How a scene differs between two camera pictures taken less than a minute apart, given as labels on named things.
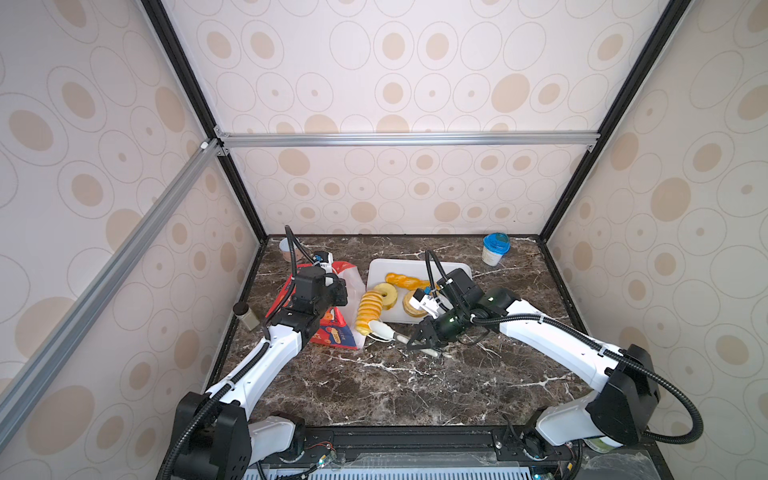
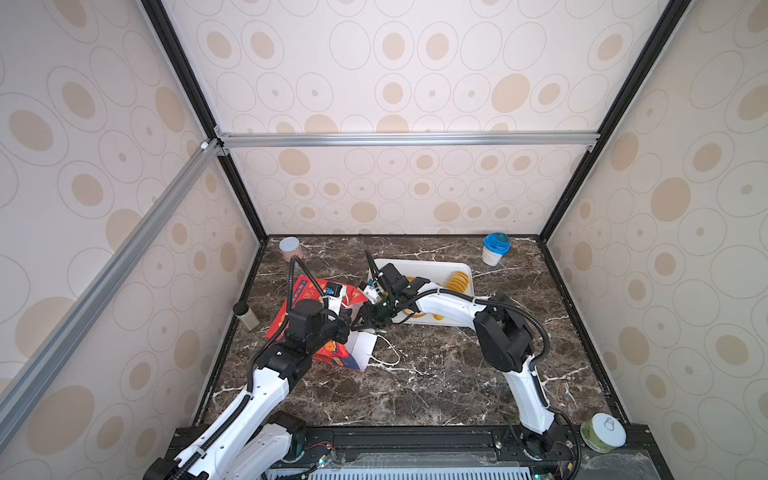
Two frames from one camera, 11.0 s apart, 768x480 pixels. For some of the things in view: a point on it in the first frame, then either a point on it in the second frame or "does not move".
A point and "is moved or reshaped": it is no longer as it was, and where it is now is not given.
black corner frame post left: [196, 88] does not move
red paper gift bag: [340, 326] is moved or reshaped
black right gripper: [428, 336] → [368, 319]
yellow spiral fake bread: [370, 309] is moved or reshaped
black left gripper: [340, 299] → [342, 325]
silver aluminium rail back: [407, 139] does not move
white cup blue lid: [495, 246] does not move
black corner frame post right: [673, 16] does not move
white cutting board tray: [434, 271] does not move
